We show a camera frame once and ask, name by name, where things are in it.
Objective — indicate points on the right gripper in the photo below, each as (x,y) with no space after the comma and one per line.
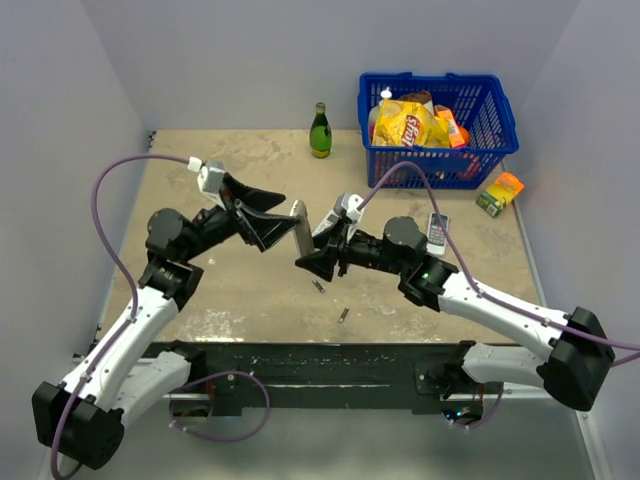
(336,247)

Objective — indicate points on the white air conditioner remote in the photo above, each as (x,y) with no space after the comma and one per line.
(302,232)

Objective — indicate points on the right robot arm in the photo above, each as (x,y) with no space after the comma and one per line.
(564,354)

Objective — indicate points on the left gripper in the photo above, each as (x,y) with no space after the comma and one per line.
(259,229)

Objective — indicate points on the AAA battery front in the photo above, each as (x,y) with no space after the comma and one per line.
(343,315)

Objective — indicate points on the aaa battery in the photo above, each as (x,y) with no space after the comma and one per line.
(318,286)
(343,315)

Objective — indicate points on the orange snack box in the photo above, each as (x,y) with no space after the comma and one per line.
(458,136)

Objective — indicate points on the brown snack package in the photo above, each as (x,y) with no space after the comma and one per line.
(421,97)

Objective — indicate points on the blue plastic shopping basket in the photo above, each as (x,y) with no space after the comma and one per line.
(478,103)

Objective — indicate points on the white grey remote control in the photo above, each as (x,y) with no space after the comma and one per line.
(437,226)

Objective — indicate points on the green glass bottle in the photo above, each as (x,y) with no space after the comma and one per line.
(320,134)

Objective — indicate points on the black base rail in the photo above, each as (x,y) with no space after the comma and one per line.
(422,378)

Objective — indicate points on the yellow chips bag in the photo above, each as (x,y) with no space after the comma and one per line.
(408,124)

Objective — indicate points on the green orange carton box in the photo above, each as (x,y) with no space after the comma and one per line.
(500,194)

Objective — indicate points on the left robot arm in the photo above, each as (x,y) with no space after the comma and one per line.
(84,416)

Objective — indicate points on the white bottle cap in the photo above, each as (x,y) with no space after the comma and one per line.
(386,93)

